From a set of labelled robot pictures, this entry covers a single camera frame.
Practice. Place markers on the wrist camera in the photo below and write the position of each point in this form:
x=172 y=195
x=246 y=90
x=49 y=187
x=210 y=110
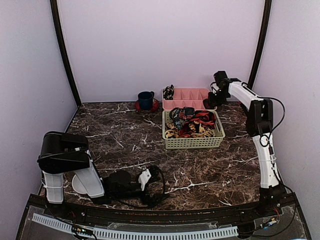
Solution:
x=144 y=178
x=220 y=82

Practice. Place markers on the yellow insect print tie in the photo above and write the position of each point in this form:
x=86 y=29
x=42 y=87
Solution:
x=191 y=129

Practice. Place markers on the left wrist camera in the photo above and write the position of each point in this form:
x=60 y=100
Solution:
x=144 y=178

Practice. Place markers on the red navy striped tie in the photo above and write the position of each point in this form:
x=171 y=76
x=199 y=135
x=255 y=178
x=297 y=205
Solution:
x=207 y=105

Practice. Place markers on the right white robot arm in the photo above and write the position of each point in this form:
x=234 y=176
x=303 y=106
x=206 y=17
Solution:
x=259 y=126

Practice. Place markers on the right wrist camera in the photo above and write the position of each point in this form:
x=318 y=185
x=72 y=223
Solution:
x=220 y=82

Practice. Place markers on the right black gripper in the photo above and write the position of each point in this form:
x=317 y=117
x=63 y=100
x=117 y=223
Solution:
x=215 y=104

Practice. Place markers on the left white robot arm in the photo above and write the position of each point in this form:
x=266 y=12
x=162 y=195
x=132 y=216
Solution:
x=64 y=152

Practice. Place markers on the dark blue mug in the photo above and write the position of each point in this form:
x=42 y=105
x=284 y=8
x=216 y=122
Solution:
x=145 y=100

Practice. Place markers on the black front rail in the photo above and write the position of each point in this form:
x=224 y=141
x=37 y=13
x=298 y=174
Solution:
x=101 y=215

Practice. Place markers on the left black corner post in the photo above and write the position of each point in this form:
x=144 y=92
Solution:
x=63 y=51

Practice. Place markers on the rolled black floral tie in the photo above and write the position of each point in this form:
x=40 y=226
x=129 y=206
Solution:
x=168 y=92

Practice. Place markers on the pink divided organizer box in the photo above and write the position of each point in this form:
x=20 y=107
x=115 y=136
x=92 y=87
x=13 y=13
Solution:
x=186 y=97

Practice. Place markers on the right black corner post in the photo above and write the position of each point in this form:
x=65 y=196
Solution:
x=260 y=43

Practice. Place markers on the dark floral tie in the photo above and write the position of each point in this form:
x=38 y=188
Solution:
x=180 y=116

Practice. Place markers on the white bowl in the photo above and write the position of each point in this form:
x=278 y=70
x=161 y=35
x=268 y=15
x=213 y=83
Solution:
x=78 y=186

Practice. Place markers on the green perforated plastic basket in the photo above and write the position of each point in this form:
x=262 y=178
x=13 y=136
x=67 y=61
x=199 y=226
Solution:
x=193 y=143

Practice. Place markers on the white slotted cable duct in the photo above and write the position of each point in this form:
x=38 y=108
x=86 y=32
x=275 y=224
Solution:
x=121 y=231

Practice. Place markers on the black corner post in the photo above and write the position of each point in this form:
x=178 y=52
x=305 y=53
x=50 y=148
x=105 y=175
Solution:
x=63 y=51
x=260 y=43

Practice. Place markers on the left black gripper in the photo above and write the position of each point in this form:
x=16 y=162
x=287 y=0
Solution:
x=146 y=199

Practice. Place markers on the black red striped tie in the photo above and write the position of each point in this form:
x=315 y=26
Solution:
x=205 y=117

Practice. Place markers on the red saucer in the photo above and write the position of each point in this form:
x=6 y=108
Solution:
x=155 y=106

